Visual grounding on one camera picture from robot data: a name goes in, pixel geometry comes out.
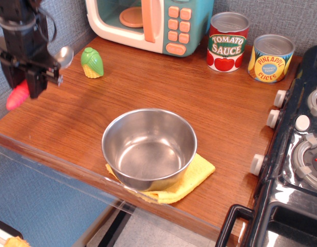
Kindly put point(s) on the black toy stove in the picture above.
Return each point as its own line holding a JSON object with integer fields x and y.
{"x": 285, "y": 198}

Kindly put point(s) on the green yellow toy corn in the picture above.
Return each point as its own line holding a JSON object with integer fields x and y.
{"x": 92, "y": 63}

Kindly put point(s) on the teal toy microwave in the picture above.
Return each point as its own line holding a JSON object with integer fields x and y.
{"x": 174, "y": 28}

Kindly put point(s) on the white stove knob middle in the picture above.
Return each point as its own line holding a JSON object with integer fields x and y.
{"x": 272, "y": 118}

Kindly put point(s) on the red-handled metal spoon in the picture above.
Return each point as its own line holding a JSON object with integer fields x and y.
{"x": 19, "y": 94}

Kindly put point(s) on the pineapple slices can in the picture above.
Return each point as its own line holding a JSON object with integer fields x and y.
{"x": 270, "y": 58}

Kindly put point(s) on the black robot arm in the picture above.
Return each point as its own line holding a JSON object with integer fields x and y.
{"x": 24, "y": 11}

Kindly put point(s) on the tomato sauce can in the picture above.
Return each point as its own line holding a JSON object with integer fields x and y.
{"x": 227, "y": 40}

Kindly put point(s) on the orange object at corner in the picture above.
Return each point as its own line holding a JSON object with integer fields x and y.
{"x": 16, "y": 242}

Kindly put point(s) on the white stove knob upper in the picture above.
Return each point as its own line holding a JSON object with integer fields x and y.
{"x": 279, "y": 98}

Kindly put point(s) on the white stove knob lower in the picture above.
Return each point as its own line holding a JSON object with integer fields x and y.
{"x": 256, "y": 164}

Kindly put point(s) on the yellow folded cloth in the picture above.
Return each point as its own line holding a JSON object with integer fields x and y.
{"x": 199, "y": 170}

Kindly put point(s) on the silver metal pot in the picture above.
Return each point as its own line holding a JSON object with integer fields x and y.
{"x": 149, "y": 149}

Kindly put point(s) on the white stove knob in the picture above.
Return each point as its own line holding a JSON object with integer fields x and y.
{"x": 256, "y": 164}
{"x": 279, "y": 98}
{"x": 272, "y": 118}

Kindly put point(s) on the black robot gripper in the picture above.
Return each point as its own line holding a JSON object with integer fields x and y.
{"x": 22, "y": 47}

